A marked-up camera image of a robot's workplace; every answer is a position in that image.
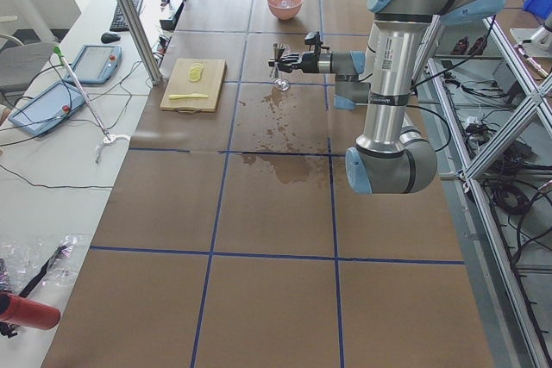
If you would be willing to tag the near blue teach pendant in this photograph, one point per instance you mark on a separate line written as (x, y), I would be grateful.
(47, 110)

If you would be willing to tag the crumpled plastic bag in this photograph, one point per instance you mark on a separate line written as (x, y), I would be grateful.
(27, 263)

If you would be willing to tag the clear wine glass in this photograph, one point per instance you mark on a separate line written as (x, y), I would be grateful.
(281, 83)

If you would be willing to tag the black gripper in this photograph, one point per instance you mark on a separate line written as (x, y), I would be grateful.
(314, 62)

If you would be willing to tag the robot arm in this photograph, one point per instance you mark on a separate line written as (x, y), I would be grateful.
(390, 155)

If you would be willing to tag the front lemon slice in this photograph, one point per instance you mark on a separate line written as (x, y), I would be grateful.
(194, 80)

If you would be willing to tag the grey office chair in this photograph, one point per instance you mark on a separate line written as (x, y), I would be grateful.
(20, 65)

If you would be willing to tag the bamboo cutting board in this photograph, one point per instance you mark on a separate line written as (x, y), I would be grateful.
(210, 83)

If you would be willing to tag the white pole with green tip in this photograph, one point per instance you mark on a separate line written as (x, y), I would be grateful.
(108, 137)

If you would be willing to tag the red bottle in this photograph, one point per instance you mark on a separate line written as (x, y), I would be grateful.
(21, 311)

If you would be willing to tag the steel cocktail jigger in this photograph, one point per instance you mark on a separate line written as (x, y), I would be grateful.
(278, 51)

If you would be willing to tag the yellow plastic knife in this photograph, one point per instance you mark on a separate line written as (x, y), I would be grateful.
(188, 96)

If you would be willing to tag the far blue teach pendant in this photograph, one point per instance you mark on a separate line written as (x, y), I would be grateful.
(95, 64)

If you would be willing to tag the blue teach pendant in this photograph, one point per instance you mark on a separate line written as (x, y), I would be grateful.
(47, 110)
(95, 64)

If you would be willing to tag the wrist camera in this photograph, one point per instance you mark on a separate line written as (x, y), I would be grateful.
(314, 40)

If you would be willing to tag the pile of ice cubes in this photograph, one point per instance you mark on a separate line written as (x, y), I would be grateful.
(286, 4)

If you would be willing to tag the black computer mouse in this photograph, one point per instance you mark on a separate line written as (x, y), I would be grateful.
(109, 37)

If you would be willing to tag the pink bowl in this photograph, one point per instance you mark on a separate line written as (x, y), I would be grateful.
(284, 10)

